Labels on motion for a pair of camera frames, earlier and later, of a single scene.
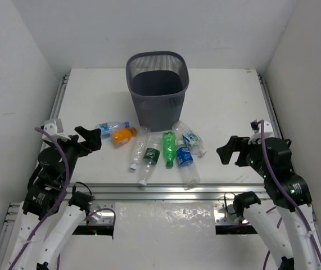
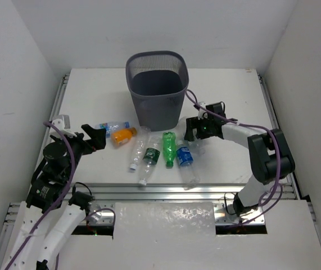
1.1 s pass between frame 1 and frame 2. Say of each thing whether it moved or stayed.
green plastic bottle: stayed
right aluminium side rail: stayed
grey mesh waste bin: stayed
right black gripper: moved
